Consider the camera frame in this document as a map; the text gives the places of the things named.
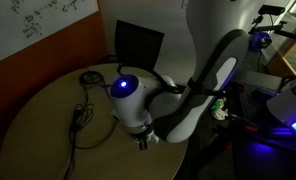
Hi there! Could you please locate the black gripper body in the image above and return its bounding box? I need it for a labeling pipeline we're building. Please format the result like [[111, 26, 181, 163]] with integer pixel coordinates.
[[131, 129, 151, 144]]

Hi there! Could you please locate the black power adapter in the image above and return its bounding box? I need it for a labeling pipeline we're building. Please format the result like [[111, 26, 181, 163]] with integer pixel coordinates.
[[71, 104, 83, 132]]

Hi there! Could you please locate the white crumpled paper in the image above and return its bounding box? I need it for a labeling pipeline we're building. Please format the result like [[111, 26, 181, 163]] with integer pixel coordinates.
[[211, 97, 230, 121]]

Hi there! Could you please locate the black chair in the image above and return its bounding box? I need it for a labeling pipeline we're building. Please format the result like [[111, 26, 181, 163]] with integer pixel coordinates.
[[114, 19, 165, 72]]

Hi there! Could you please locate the red clamp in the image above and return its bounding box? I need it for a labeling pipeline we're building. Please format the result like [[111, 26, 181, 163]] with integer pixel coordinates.
[[230, 114, 259, 133]]

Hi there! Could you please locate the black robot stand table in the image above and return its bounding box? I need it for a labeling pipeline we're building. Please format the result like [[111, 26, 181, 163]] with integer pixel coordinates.
[[201, 65, 296, 180]]

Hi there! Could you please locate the blue plastic object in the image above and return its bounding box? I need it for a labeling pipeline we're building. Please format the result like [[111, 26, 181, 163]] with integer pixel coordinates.
[[248, 31, 273, 53]]

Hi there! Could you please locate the whiteboard with writing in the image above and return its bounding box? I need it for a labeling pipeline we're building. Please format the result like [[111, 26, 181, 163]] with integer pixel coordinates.
[[0, 0, 99, 67]]

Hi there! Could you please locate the wooden cabinet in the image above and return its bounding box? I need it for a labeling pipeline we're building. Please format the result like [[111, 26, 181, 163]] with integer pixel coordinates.
[[265, 20, 296, 78]]

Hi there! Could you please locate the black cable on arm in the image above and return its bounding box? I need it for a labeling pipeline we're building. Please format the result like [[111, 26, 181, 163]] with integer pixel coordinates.
[[116, 64, 226, 108]]

